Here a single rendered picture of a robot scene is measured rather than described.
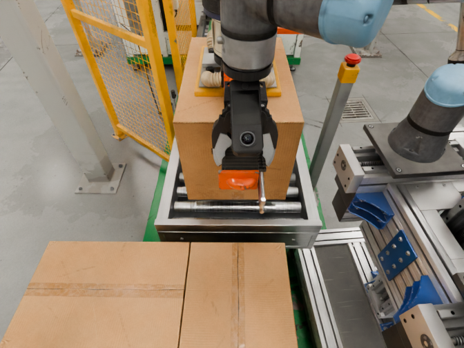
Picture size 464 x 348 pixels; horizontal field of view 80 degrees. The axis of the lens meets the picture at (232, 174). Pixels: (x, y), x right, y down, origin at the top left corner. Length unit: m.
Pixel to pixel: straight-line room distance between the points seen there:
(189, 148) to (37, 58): 1.03
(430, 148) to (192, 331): 0.93
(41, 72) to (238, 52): 1.47
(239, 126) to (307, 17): 0.16
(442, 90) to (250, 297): 0.87
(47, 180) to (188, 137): 1.76
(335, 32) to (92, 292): 1.14
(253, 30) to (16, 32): 1.44
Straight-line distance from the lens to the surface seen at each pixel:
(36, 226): 2.28
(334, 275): 1.59
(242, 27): 0.38
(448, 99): 0.86
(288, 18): 0.34
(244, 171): 0.50
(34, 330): 1.29
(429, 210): 0.98
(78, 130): 1.95
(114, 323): 1.17
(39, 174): 2.60
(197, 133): 0.89
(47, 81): 1.80
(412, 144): 0.94
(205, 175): 1.03
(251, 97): 0.42
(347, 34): 0.32
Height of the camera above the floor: 1.61
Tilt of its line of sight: 49 degrees down
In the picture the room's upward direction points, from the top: straight up
